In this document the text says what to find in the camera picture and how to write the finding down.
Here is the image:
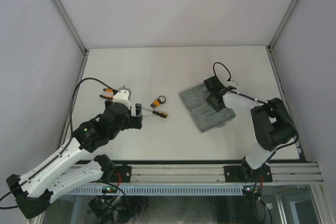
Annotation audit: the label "grey plastic tool case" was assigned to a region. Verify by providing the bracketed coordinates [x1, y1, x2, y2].
[179, 83, 236, 133]

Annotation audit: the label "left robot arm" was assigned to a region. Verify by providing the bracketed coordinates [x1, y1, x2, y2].
[6, 102, 143, 219]

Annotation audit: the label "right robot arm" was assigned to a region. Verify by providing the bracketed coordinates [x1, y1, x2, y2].
[203, 75, 299, 182]

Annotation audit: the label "upper black yellow screwdriver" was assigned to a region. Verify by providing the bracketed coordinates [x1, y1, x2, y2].
[142, 107, 169, 119]

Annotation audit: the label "hex key set orange holder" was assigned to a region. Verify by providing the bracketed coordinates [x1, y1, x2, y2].
[150, 95, 166, 109]

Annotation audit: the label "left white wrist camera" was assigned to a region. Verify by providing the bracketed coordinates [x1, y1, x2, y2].
[112, 87, 131, 110]

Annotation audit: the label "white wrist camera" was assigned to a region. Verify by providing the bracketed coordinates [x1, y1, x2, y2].
[224, 80, 239, 90]
[112, 87, 131, 110]

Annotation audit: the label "right camera black cable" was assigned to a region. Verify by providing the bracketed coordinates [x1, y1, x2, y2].
[212, 62, 300, 151]

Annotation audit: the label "camera black cable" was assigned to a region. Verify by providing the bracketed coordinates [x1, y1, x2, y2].
[0, 77, 116, 210]
[212, 62, 300, 151]

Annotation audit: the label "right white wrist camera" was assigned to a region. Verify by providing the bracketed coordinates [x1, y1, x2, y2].
[224, 80, 239, 90]

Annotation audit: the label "orange handled pliers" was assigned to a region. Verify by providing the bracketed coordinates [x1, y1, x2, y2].
[99, 88, 118, 100]

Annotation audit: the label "left camera black cable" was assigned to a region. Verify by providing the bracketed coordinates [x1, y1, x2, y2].
[0, 77, 116, 210]

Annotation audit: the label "slotted grey cable duct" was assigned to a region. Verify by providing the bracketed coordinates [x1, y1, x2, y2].
[68, 185, 244, 196]

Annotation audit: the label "aluminium front rail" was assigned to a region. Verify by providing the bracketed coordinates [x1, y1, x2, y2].
[62, 163, 323, 184]

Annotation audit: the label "left aluminium frame post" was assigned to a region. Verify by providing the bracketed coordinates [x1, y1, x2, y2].
[36, 0, 88, 55]

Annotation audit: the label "aluminium frame post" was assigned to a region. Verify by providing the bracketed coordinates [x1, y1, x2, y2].
[268, 0, 300, 51]
[36, 0, 88, 55]

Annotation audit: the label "right aluminium frame post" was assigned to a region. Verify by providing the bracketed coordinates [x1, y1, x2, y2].
[268, 0, 300, 51]

